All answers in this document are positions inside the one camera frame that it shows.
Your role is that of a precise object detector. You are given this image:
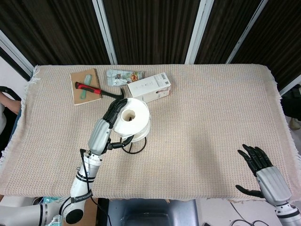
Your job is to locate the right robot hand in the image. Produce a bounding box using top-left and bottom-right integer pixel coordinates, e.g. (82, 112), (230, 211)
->
(236, 144), (293, 206)

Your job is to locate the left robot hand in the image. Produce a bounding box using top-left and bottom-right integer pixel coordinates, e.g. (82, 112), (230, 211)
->
(88, 98), (135, 155)

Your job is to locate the white paper towel roll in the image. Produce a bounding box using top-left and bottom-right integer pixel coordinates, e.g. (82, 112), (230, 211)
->
(112, 97), (151, 142)

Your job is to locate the dark robot base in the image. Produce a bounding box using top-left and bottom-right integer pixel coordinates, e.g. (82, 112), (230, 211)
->
(97, 197), (200, 226)

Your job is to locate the person forearm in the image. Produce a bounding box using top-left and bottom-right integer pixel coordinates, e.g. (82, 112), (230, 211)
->
(0, 92), (21, 115)

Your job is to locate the brown spiral notebook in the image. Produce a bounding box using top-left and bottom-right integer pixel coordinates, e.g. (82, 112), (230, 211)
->
(70, 68), (103, 106)

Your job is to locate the red and black claw hammer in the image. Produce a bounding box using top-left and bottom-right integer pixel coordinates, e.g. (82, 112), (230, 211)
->
(74, 81), (127, 99)

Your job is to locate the pale green plastic tool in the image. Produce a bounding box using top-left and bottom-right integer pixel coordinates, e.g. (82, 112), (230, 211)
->
(79, 74), (92, 100)

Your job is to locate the silver snack bag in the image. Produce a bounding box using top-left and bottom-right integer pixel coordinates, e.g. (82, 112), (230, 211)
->
(106, 69), (144, 87)

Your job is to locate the white product box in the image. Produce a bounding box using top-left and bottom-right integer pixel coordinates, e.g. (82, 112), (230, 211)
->
(127, 72), (172, 103)

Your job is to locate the black bag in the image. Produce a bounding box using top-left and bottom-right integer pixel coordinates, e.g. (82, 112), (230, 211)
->
(281, 84), (301, 130)

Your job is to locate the beige waffle-weave tablecloth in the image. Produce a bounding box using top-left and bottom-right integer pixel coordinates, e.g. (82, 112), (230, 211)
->
(0, 64), (301, 201)

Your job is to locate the black wire paper towel holder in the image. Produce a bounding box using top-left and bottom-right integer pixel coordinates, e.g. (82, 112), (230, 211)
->
(119, 115), (148, 154)

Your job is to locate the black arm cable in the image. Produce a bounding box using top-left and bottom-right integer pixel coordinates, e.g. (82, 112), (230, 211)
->
(79, 148), (109, 214)

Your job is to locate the black floor cable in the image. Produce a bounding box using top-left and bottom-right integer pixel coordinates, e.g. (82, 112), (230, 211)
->
(229, 202), (279, 226)

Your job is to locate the white frame post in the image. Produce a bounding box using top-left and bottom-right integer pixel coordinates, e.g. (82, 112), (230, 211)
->
(92, 0), (118, 65)
(225, 0), (269, 64)
(184, 0), (214, 65)
(279, 77), (301, 96)
(0, 29), (35, 82)

